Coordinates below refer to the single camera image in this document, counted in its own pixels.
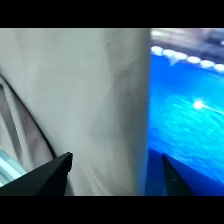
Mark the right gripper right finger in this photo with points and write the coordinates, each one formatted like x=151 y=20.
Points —
x=175 y=183

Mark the beige garment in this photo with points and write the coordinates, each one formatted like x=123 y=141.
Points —
x=83 y=106

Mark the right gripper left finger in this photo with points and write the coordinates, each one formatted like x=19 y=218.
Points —
x=46 y=178

